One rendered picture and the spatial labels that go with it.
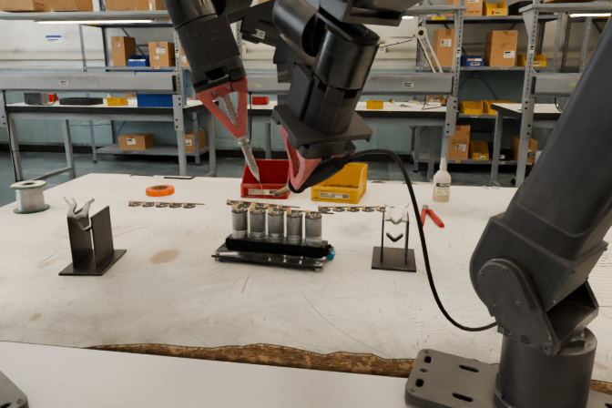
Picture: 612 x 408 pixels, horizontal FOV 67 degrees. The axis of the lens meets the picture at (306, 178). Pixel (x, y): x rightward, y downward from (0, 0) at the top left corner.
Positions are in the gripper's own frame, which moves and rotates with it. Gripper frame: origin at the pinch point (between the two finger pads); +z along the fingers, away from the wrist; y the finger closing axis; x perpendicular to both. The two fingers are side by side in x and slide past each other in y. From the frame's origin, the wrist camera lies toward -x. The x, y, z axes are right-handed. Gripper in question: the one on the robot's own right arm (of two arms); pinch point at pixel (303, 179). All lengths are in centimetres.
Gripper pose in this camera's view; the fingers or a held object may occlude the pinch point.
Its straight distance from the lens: 57.0
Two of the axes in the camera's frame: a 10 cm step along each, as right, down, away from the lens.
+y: -8.6, 1.2, -5.0
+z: -2.5, 7.5, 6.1
